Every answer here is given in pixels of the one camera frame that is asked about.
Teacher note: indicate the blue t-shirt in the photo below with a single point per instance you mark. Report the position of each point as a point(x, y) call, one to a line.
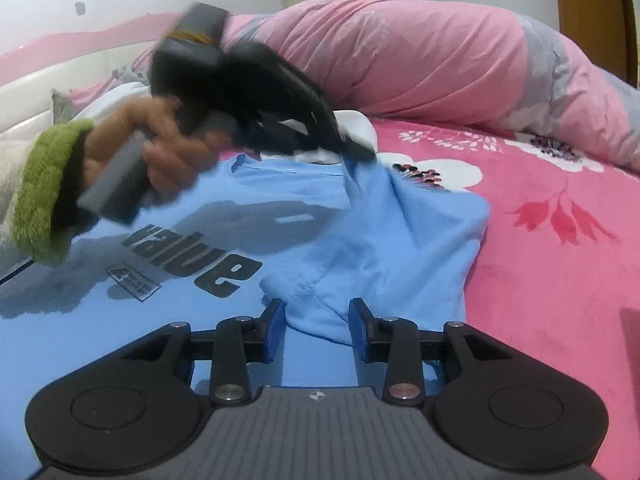
point(375, 220)

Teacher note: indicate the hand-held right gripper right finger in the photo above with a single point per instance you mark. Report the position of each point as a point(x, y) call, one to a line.
point(356, 330)

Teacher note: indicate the small white garment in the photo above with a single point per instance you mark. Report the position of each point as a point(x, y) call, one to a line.
point(362, 130)

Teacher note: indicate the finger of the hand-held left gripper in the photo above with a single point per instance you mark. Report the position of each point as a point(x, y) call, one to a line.
point(285, 137)
point(350, 147)

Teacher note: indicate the pink and grey duvet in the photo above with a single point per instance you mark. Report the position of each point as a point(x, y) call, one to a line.
point(425, 60)

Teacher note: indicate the person's left hand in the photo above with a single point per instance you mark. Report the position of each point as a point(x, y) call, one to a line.
point(165, 165)

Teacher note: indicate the pink and white headboard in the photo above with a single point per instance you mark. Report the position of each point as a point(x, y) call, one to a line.
point(50, 75)

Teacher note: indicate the pink floral blanket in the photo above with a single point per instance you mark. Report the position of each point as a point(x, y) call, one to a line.
point(550, 285)

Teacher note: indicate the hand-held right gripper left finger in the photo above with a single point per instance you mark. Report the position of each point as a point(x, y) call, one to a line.
point(272, 330)

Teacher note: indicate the wooden door frame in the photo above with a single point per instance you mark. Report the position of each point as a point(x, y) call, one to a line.
point(590, 0)

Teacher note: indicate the large white shirt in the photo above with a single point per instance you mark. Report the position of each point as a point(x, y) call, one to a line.
point(115, 97)

